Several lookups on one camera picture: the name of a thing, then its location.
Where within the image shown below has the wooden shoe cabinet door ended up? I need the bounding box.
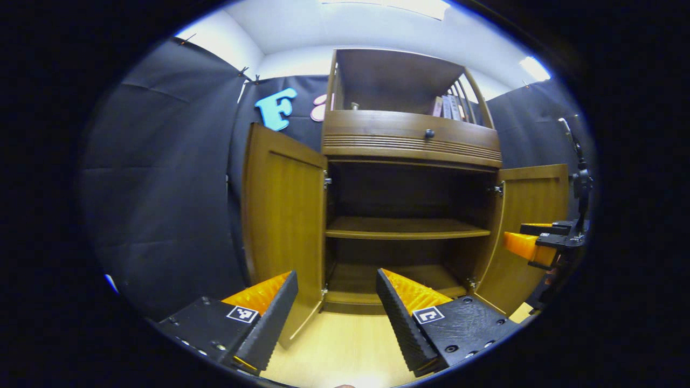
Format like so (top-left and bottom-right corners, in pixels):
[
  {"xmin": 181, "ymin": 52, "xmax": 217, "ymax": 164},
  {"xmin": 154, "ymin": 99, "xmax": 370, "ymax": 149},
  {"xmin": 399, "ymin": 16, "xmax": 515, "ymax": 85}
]
[
  {"xmin": 241, "ymin": 123, "xmax": 328, "ymax": 348},
  {"xmin": 474, "ymin": 164, "xmax": 569, "ymax": 317}
]

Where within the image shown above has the black backdrop cloth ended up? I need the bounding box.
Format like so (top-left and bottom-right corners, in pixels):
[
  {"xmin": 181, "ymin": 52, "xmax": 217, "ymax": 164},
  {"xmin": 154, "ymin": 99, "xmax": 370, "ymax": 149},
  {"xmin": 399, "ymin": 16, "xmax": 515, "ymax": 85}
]
[{"xmin": 81, "ymin": 38, "xmax": 596, "ymax": 321}]

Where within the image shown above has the wooden inner shelf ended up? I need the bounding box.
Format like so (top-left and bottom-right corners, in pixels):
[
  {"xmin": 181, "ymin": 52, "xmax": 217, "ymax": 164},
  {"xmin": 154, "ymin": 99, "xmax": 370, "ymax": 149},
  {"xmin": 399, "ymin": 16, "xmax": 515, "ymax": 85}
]
[{"xmin": 325, "ymin": 216, "xmax": 491, "ymax": 240}]

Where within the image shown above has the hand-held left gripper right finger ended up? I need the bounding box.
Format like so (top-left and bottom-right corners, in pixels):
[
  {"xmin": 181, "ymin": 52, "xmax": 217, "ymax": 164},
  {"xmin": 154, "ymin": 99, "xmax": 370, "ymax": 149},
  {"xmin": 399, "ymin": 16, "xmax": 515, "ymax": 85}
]
[{"xmin": 376, "ymin": 268, "xmax": 522, "ymax": 378}]

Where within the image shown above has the small ceiling light panel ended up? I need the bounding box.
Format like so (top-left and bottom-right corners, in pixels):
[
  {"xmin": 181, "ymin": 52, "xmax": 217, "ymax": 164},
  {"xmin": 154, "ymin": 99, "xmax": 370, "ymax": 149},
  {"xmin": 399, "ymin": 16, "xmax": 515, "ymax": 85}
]
[{"xmin": 519, "ymin": 56, "xmax": 551, "ymax": 81}]

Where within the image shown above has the large ceiling light panel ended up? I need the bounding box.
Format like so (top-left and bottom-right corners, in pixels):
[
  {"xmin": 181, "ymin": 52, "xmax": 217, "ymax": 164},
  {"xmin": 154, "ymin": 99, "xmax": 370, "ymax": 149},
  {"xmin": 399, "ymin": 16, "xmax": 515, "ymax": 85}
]
[{"xmin": 321, "ymin": 0, "xmax": 451, "ymax": 21}]

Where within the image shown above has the black metal stand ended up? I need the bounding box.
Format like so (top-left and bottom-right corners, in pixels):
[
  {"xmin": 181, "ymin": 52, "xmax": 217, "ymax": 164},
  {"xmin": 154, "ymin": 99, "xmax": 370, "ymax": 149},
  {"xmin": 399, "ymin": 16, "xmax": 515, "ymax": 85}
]
[{"xmin": 558, "ymin": 117, "xmax": 594, "ymax": 232}]

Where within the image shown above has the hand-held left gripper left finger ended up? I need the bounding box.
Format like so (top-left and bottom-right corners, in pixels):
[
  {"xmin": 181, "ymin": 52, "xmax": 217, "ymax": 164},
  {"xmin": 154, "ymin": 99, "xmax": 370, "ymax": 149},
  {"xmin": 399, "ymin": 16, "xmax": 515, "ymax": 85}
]
[{"xmin": 156, "ymin": 270, "xmax": 299, "ymax": 376}]

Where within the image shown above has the wooden cabinet drawer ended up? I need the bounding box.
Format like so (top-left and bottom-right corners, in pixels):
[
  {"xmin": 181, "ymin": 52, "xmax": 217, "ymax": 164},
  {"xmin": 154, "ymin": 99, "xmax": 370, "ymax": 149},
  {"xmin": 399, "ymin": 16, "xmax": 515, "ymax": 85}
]
[{"xmin": 322, "ymin": 110, "xmax": 503, "ymax": 169}]

